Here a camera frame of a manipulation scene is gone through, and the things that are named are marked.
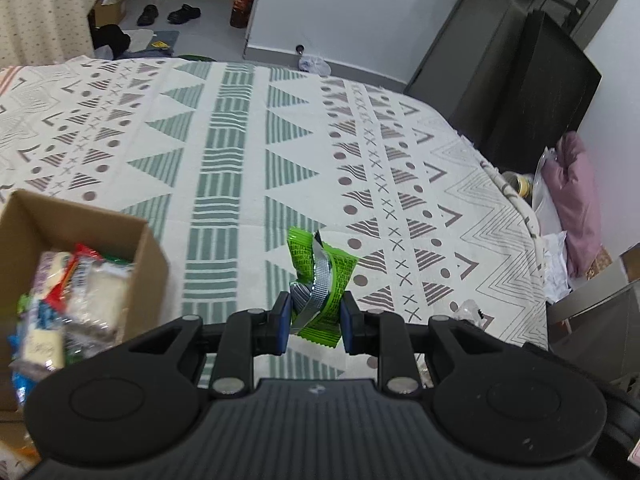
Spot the patterned bed sheet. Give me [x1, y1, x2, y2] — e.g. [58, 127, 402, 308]
[0, 55, 551, 391]

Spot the left black shoe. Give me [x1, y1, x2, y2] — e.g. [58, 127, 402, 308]
[137, 4, 160, 27]

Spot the table with dotted cloth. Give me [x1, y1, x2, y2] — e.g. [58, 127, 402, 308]
[0, 0, 98, 67]

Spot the blueberry cake package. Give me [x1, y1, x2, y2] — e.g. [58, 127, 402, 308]
[12, 250, 70, 382]

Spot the pink pillow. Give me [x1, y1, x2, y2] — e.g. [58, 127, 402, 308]
[541, 131, 602, 278]

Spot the green silver snack packet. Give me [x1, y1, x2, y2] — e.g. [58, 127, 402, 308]
[288, 226, 358, 348]

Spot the brown cardboard box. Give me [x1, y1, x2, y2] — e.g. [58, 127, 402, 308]
[1, 190, 169, 414]

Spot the black shoe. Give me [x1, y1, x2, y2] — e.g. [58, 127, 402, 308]
[137, 4, 160, 27]
[167, 3, 201, 25]

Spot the purple snack packet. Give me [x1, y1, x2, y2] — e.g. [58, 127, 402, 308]
[454, 299, 484, 326]

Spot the white rice cake packet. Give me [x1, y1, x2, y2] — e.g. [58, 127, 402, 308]
[63, 259, 134, 340]

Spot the red snack packet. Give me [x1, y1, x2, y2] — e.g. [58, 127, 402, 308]
[44, 243, 104, 314]

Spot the right black shoe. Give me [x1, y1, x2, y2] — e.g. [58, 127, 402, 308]
[167, 3, 201, 25]

